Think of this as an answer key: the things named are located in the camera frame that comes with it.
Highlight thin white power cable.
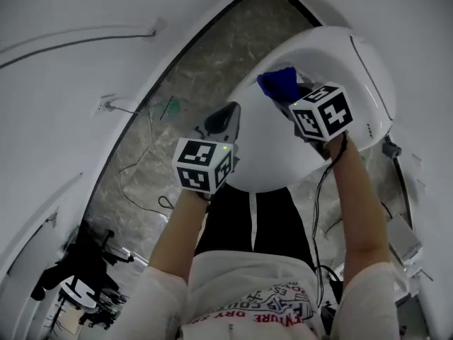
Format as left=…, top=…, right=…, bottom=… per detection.
left=109, top=103, right=174, bottom=214

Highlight person's black shorts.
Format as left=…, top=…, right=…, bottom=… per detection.
left=194, top=182, right=316, bottom=265

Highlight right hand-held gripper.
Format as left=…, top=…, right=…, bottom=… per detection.
left=271, top=79, right=355, bottom=162

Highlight blue microfibre cloth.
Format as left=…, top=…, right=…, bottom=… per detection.
left=256, top=66, right=302, bottom=102

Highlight person's right forearm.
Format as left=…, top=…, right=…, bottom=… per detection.
left=327, top=132, right=392, bottom=285

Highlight white oval smart toilet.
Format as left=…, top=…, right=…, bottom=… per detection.
left=228, top=25, right=396, bottom=193

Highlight person's left forearm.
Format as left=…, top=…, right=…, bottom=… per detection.
left=148, top=188, right=210, bottom=274

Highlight person's white printed shirt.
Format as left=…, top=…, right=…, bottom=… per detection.
left=139, top=249, right=403, bottom=340

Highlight black wall cable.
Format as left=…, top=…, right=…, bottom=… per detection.
left=0, top=29, right=159, bottom=71

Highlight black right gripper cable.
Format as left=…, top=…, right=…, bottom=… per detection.
left=311, top=132, right=350, bottom=307

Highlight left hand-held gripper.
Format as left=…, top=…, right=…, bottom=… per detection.
left=172, top=102, right=242, bottom=201

